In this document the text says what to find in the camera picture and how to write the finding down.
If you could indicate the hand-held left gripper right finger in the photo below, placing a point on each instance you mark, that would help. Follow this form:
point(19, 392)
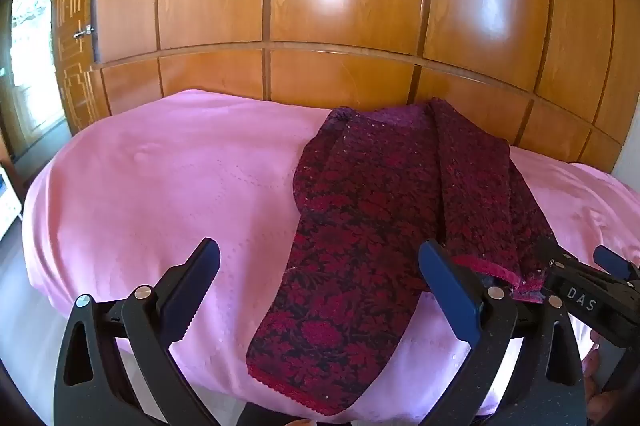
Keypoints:
point(445, 286)

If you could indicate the carved wooden door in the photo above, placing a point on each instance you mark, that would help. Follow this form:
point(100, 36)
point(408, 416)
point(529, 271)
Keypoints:
point(75, 71)

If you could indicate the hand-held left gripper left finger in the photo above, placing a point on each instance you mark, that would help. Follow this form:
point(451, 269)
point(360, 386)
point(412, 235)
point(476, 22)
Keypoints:
point(192, 286)

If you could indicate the white appliance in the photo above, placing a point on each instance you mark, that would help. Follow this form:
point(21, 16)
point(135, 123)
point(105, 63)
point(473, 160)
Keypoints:
point(7, 201)

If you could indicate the wooden wardrobe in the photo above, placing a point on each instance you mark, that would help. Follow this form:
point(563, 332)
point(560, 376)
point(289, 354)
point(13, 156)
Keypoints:
point(350, 6)

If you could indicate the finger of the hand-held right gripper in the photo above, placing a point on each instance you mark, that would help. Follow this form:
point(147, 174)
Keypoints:
point(550, 251)
point(612, 258)

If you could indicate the dark red floral garment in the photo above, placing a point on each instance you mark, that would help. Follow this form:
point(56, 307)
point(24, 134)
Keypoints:
point(360, 216)

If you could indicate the pink bed sheet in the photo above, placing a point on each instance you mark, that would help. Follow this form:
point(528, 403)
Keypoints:
point(150, 206)

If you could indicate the person's right hand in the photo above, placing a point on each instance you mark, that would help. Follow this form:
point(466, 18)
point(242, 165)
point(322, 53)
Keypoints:
point(600, 366)

